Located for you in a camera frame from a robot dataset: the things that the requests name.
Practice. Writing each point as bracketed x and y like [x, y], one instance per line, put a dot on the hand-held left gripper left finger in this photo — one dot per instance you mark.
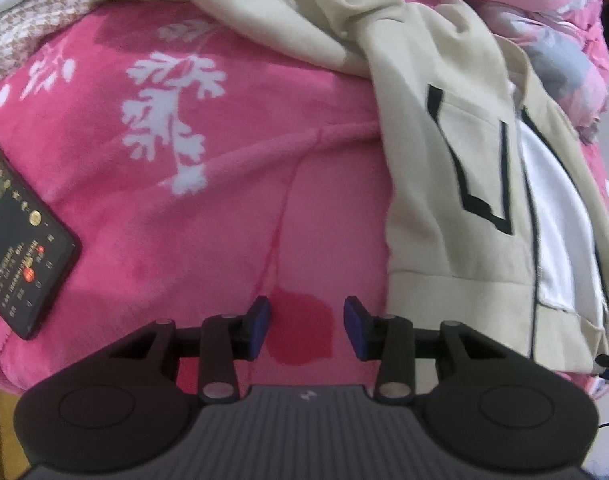
[259, 327]

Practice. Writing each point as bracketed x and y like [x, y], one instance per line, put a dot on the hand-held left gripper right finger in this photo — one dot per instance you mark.
[355, 327]

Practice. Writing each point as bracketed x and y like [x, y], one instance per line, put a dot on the beige jacket with black trim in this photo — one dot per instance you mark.
[434, 210]

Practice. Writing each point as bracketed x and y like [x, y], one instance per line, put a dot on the pink floral bed sheet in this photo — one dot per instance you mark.
[209, 210]

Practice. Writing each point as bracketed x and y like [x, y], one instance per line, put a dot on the black smartphone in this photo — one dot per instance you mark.
[19, 240]

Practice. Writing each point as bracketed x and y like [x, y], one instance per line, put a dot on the pink white blue duvet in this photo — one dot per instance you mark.
[559, 55]

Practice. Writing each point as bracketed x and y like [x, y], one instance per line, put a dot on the houndstooth patterned cloth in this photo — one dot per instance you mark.
[34, 25]

